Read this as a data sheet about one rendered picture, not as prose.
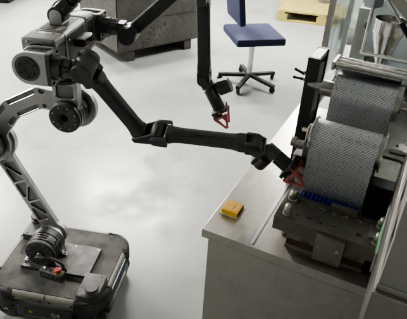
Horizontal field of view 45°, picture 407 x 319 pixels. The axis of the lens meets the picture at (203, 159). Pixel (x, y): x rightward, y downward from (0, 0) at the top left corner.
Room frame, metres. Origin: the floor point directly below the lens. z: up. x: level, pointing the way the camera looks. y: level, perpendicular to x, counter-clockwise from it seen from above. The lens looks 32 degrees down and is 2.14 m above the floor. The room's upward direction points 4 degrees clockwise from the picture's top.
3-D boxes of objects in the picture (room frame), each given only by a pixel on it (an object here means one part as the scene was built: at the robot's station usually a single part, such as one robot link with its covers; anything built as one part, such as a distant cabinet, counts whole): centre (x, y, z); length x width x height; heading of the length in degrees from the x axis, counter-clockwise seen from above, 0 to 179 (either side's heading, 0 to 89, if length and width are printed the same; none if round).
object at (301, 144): (1.67, -0.39, 1.05); 0.06 x 0.05 x 0.31; 66
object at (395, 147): (1.50, -0.68, 1.28); 0.06 x 0.05 x 0.02; 66
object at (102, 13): (2.12, 0.45, 1.45); 0.09 x 0.08 x 0.12; 172
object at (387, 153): (1.50, -0.68, 1.25); 0.07 x 0.04 x 0.04; 66
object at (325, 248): (1.30, -0.46, 0.96); 0.10 x 0.03 x 0.11; 66
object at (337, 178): (1.52, -0.49, 1.11); 0.23 x 0.01 x 0.18; 66
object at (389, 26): (2.23, -0.80, 1.50); 0.14 x 0.14 x 0.06
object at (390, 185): (1.59, -0.58, 1.00); 0.33 x 0.07 x 0.20; 66
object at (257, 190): (2.46, -0.83, 0.88); 2.52 x 0.66 x 0.04; 156
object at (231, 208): (1.57, -0.13, 0.91); 0.07 x 0.07 x 0.02; 66
